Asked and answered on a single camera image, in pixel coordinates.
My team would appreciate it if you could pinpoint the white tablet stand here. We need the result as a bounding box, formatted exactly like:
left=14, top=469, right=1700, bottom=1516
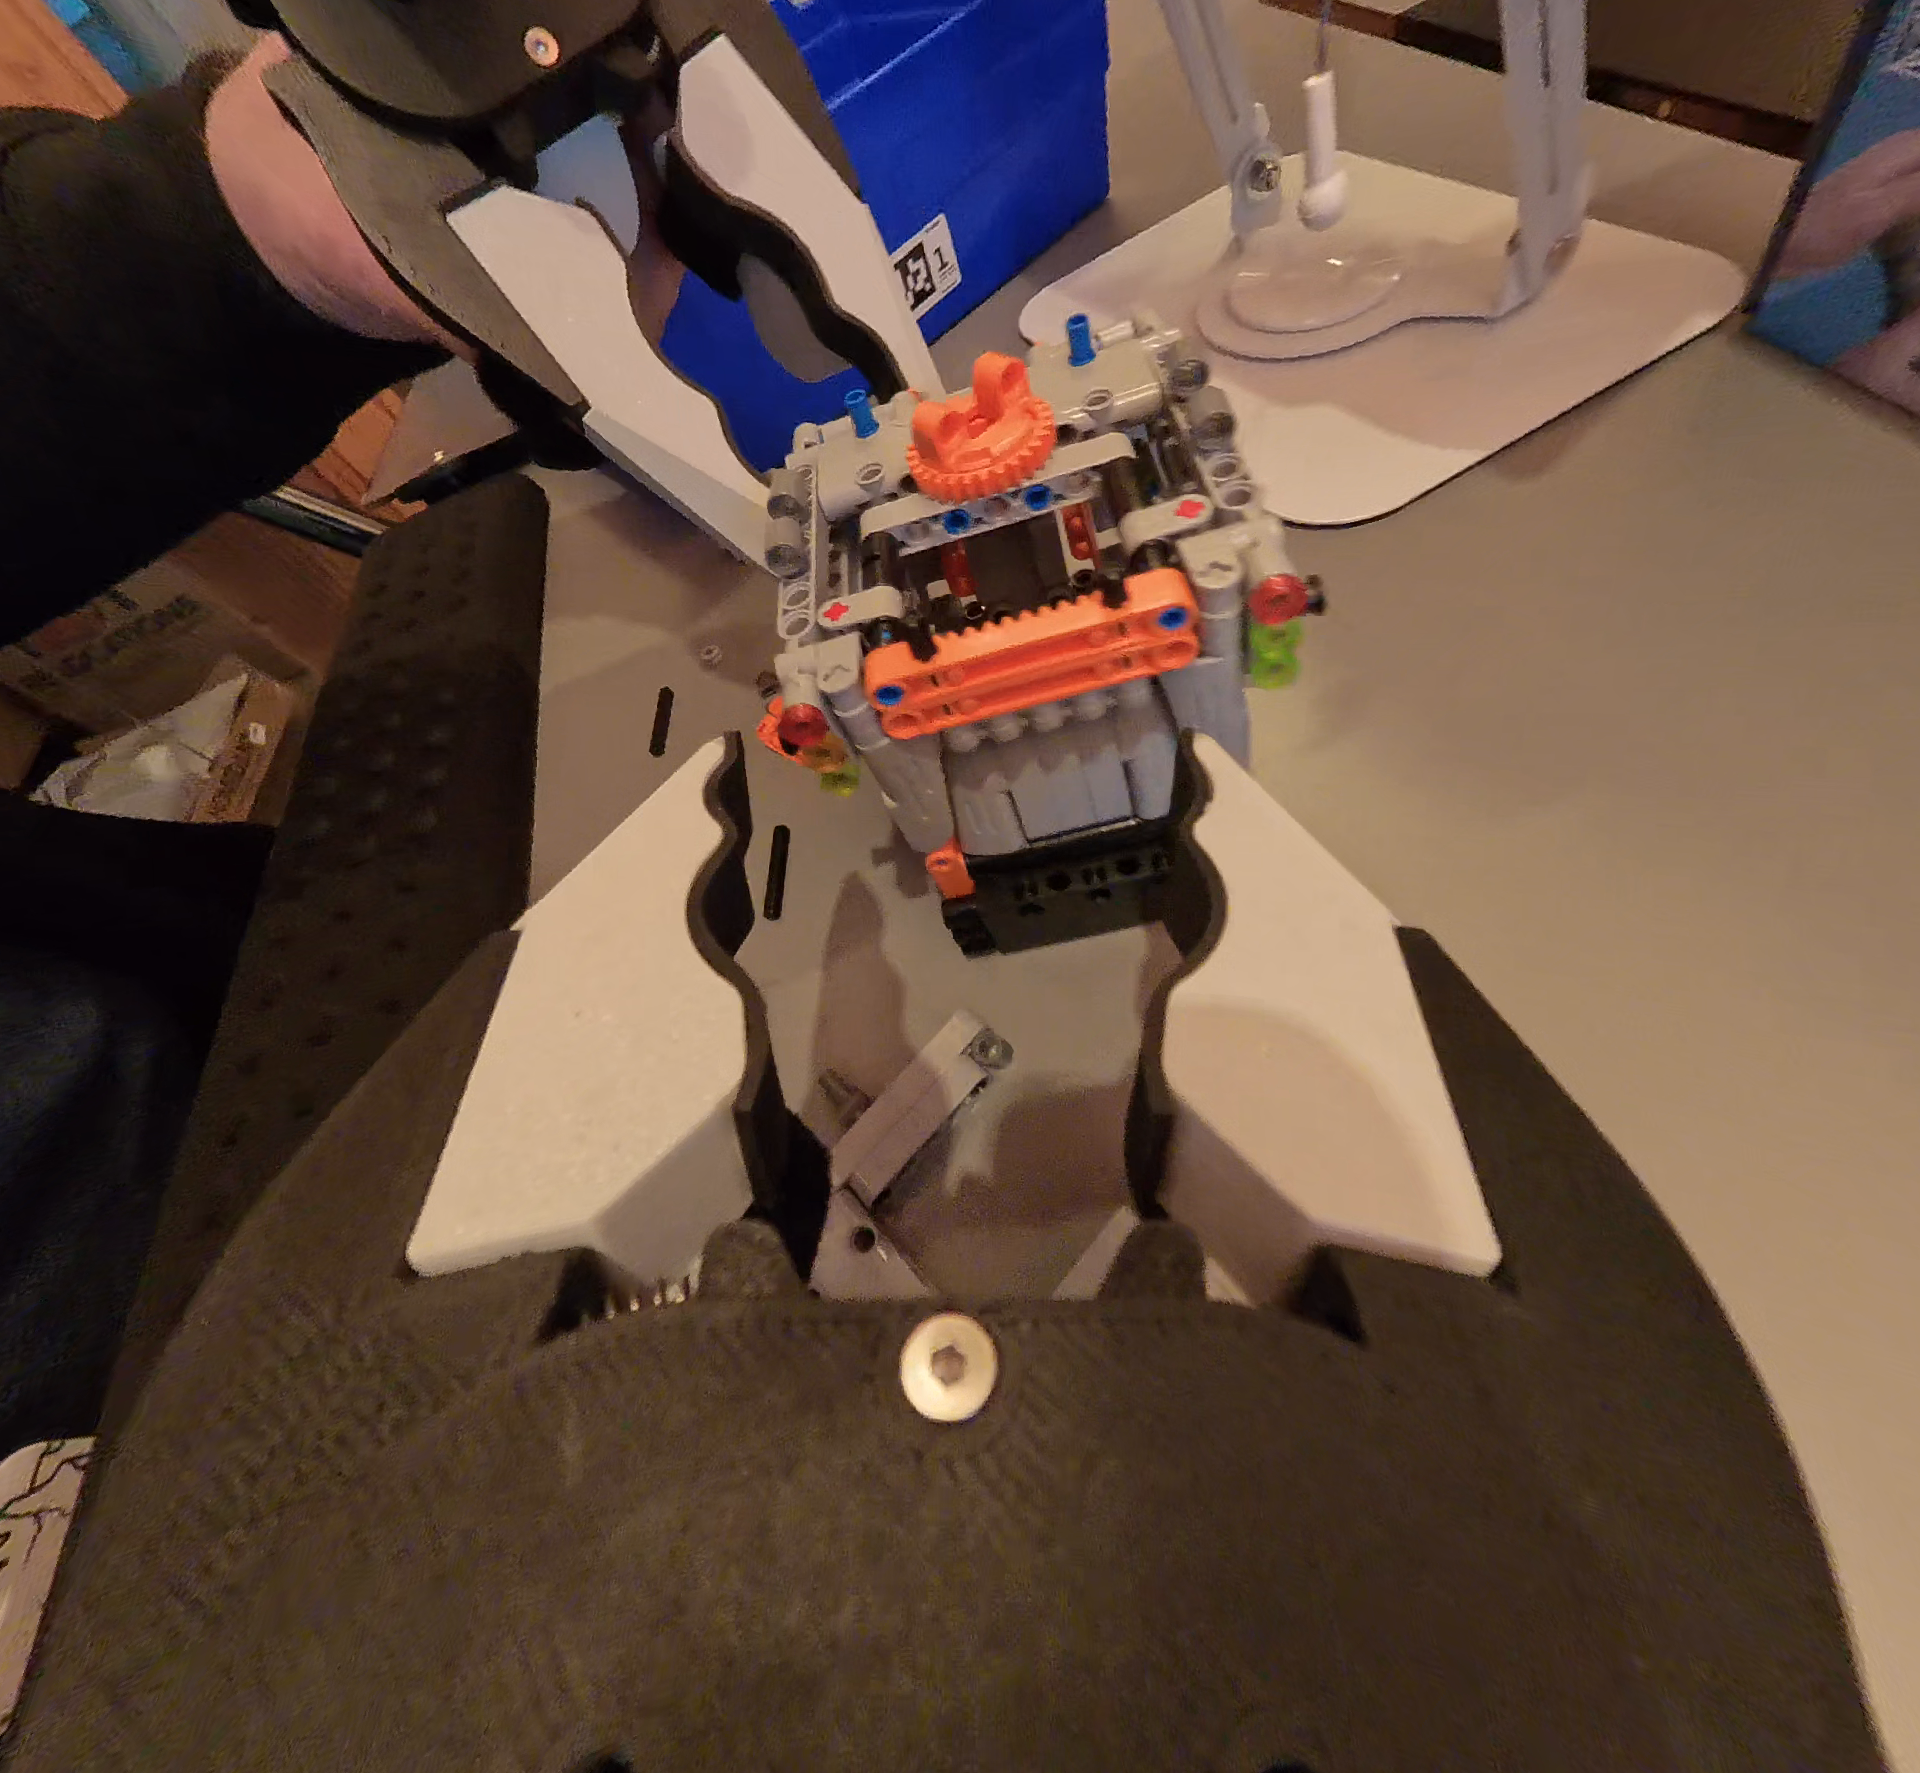
left=1020, top=0, right=1749, bottom=527

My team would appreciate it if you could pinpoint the person's left forearm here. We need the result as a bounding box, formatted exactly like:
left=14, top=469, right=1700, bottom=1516
left=0, top=47, right=452, bottom=648

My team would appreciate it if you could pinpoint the light grey beam frame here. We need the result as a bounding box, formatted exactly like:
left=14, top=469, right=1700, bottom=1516
left=814, top=1007, right=1018, bottom=1297

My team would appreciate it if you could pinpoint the metal bracket plate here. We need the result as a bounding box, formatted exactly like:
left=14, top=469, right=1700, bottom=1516
left=363, top=359, right=526, bottom=503

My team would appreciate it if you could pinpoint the wooden cabinet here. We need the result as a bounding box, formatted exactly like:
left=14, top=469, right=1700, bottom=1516
left=0, top=0, right=135, bottom=122

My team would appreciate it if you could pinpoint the black white printed cloth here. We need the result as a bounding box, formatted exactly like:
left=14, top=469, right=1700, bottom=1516
left=0, top=1440, right=96, bottom=1678

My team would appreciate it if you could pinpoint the person's left hand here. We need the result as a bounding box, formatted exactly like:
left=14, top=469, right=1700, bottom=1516
left=202, top=42, right=456, bottom=347

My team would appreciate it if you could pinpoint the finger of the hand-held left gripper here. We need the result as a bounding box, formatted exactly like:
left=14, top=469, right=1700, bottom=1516
left=443, top=189, right=777, bottom=571
left=663, top=34, right=943, bottom=405

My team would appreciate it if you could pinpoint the blue tagged storage bin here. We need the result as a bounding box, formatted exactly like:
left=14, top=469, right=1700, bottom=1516
left=660, top=0, right=1115, bottom=431

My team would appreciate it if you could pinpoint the toy robot kit box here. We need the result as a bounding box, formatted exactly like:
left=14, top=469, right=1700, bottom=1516
left=1746, top=0, right=1920, bottom=418

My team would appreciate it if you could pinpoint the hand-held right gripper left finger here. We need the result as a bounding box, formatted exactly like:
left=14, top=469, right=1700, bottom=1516
left=408, top=729, right=834, bottom=1283

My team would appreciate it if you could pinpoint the white cable plug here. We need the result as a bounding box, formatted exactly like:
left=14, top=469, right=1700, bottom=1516
left=1295, top=0, right=1377, bottom=233

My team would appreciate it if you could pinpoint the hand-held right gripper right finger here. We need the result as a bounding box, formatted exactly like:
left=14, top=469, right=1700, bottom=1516
left=1126, top=729, right=1501, bottom=1305

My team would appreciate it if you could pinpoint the black desk mat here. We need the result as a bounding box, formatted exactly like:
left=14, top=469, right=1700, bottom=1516
left=1409, top=0, right=1877, bottom=124

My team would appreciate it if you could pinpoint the toy brick robot model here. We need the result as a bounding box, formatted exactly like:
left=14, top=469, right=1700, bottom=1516
left=757, top=314, right=1328, bottom=960

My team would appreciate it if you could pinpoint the brown cardboard box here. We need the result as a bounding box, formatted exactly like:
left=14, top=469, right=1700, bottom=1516
left=30, top=656, right=308, bottom=827
left=0, top=557, right=321, bottom=740

